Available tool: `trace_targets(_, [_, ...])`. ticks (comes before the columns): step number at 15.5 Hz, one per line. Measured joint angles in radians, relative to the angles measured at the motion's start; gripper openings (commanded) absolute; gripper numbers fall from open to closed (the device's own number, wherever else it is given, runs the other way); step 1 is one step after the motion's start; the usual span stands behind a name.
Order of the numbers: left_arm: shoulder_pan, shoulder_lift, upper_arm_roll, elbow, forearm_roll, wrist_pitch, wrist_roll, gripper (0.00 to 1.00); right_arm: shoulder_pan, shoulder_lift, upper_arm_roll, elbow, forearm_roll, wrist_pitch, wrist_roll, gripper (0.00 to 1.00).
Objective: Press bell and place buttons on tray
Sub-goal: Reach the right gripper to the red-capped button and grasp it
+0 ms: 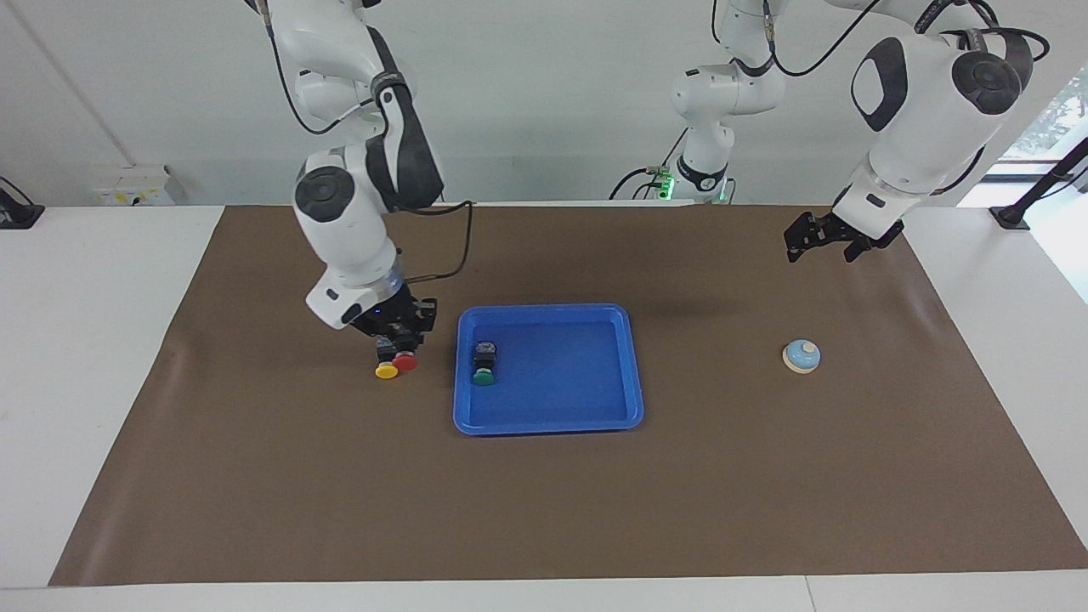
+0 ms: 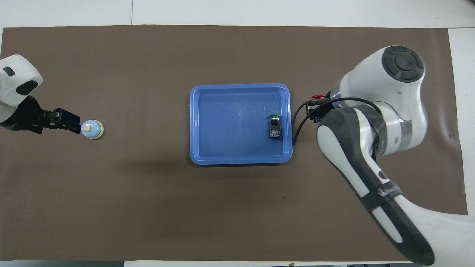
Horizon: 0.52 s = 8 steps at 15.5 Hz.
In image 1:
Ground light blue desk bell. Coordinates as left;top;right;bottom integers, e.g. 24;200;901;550
782;338;822;376

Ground blue plastic tray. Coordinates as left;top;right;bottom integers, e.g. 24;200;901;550
452;303;645;437

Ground black stand with pole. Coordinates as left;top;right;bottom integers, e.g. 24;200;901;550
989;136;1088;231

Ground brown table mat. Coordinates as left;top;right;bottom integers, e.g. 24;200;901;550
48;202;1088;587

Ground window with green foliage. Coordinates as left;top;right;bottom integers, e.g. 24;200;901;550
1007;72;1088;162

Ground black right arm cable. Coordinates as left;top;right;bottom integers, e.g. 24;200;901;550
255;0;473;283

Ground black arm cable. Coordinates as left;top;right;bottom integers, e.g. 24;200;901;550
761;0;1051;79
255;0;473;283

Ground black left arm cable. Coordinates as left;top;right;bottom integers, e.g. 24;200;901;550
761;0;1051;79

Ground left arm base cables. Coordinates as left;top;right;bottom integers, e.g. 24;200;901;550
609;127;691;202

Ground white wall socket box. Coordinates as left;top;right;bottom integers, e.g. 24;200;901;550
92;165;175;207

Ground black clamp mount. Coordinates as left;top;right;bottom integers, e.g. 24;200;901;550
0;177;45;230

